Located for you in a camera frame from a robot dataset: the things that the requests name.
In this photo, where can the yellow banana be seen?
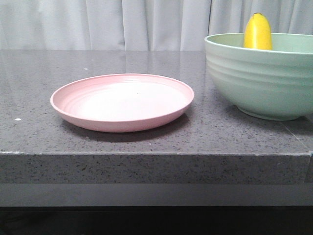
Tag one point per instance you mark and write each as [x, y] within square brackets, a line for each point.
[258, 33]

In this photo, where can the pink plate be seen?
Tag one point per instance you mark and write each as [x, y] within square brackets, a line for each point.
[119, 103]

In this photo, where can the green bowl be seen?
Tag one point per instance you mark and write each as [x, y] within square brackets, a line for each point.
[272, 84]

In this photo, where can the white curtain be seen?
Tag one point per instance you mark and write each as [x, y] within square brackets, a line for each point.
[139, 24]

